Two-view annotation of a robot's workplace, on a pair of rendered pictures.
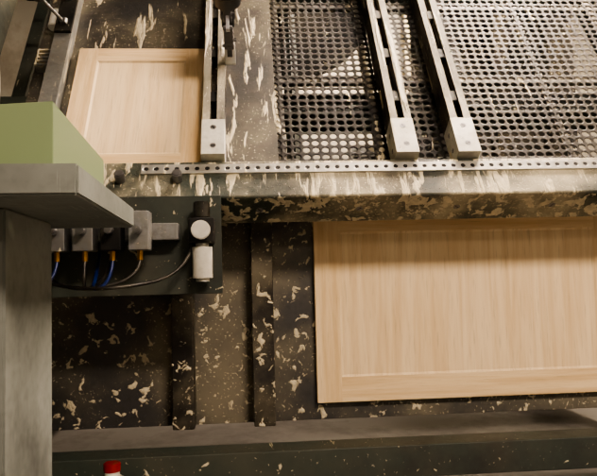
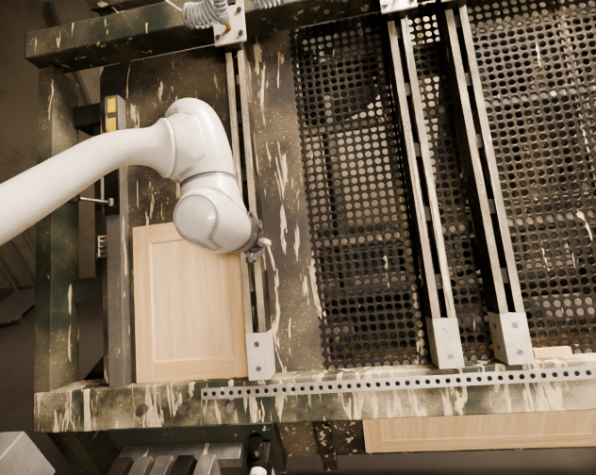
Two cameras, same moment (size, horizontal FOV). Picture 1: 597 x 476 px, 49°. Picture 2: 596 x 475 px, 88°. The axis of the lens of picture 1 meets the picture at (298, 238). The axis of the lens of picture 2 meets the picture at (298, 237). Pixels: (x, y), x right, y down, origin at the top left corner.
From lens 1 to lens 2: 1.46 m
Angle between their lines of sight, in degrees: 30
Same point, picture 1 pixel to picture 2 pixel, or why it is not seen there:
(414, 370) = (437, 436)
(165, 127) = (218, 323)
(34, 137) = not seen: outside the picture
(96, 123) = (160, 322)
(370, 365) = (404, 434)
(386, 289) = not seen: hidden behind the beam
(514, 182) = (568, 398)
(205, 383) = (289, 440)
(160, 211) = (223, 434)
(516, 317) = not seen: hidden behind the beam
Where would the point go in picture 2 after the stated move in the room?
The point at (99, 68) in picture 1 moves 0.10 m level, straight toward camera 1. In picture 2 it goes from (153, 252) to (143, 266)
